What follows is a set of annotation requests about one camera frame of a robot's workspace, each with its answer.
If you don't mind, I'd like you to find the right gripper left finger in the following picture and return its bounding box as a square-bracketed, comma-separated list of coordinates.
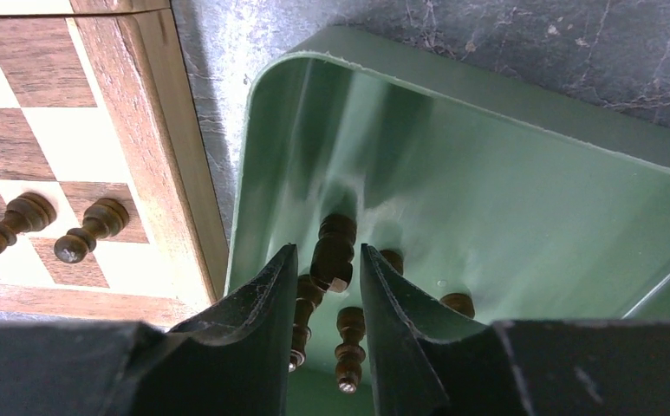
[133, 244, 298, 415]

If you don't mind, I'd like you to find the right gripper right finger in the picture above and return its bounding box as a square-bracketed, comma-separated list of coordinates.
[360, 244, 496, 415]

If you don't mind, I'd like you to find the dark chess piece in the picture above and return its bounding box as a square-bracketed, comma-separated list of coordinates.
[54, 198, 130, 264]
[0, 192, 57, 254]

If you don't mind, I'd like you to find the wooden chess board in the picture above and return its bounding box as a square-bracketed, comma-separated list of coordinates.
[0, 1, 228, 327]

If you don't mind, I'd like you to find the dark piece in tray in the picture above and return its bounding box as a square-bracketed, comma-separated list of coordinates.
[335, 307, 366, 394]
[289, 275, 324, 373]

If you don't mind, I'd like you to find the green tray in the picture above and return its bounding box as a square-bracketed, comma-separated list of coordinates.
[228, 27, 670, 415]

